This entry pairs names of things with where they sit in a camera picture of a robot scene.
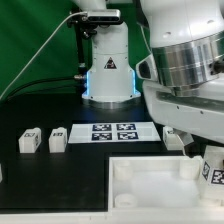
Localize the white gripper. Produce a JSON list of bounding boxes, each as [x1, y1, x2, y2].
[[143, 81, 224, 158]]

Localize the white square tabletop tray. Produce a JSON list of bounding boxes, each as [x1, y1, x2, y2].
[[108, 156, 224, 211]]

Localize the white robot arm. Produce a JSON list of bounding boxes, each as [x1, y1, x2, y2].
[[72, 0, 224, 145]]

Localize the paper sheet with markers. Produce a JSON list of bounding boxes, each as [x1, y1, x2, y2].
[[69, 122, 160, 144]]

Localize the white obstacle block left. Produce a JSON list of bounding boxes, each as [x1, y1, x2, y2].
[[0, 164, 3, 183]]

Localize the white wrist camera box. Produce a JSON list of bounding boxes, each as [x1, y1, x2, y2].
[[136, 54, 158, 82]]

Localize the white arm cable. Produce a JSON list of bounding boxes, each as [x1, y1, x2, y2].
[[132, 0, 153, 64]]

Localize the black camera on mount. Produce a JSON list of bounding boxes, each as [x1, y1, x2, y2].
[[67, 9, 122, 86]]

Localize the black cables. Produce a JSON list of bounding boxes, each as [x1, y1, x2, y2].
[[0, 76, 88, 104]]

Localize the white camera cable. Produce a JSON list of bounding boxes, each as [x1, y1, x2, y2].
[[0, 11, 88, 101]]

